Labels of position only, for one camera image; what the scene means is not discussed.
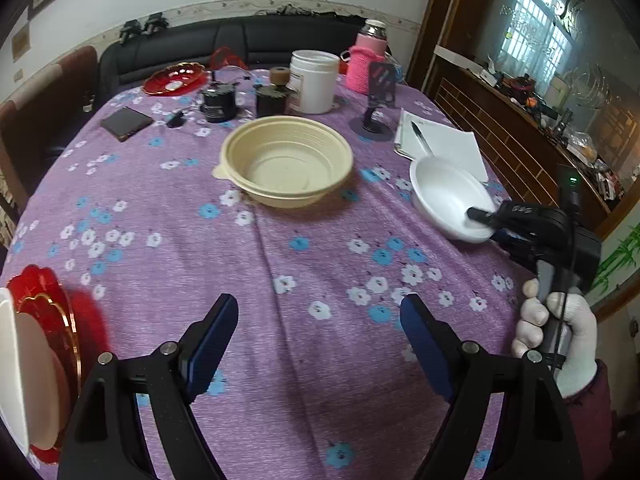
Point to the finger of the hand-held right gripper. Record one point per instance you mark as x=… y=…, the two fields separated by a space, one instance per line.
x=517 y=255
x=487 y=216

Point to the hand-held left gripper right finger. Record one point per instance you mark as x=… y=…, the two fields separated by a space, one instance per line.
x=425 y=340

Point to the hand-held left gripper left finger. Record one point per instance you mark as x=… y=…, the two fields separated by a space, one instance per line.
x=210 y=345

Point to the small white foam bowl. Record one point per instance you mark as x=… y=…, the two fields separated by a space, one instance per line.
x=445 y=190

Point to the large red glass plate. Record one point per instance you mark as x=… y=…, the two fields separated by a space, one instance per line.
x=67 y=330

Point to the large white foam bowl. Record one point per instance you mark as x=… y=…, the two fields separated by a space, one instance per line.
x=42 y=385

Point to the person's right forearm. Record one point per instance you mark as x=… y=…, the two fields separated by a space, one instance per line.
x=592 y=430

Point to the person's right hand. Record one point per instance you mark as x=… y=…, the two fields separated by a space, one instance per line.
x=580 y=340

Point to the white notebook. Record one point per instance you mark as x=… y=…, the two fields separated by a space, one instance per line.
x=450 y=145

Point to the wooden sideboard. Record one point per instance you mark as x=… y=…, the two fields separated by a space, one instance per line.
x=500 y=125

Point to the black pen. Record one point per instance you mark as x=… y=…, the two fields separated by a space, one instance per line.
x=422 y=137

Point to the purple floral tablecloth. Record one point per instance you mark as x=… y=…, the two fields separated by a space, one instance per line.
x=300 y=270

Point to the black phone stand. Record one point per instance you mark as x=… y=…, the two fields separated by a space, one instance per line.
x=380 y=90

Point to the thermos with pink sleeve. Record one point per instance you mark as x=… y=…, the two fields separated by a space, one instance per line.
x=367 y=65

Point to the beige plastic bowl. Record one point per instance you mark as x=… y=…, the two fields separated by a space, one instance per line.
x=285 y=160

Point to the white plastic tub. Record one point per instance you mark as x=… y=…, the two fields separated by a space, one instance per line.
x=312 y=82

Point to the small black object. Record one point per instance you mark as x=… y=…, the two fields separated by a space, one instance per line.
x=176 y=119

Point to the black smartphone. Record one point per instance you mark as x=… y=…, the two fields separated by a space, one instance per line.
x=126 y=123

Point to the black jar with brown lid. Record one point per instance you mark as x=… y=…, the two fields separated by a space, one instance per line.
x=274 y=100

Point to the small red glass plate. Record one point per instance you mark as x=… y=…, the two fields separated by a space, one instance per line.
x=175 y=80

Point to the black leather sofa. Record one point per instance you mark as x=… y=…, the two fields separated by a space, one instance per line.
x=260 y=40

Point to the brown upholstered chair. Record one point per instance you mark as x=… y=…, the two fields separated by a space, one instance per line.
x=65 y=85

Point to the small black device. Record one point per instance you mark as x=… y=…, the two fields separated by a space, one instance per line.
x=156 y=22

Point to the wall socket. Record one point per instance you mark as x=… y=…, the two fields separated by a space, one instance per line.
x=18 y=76

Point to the wall plaque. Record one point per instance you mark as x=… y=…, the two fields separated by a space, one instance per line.
x=20 y=45

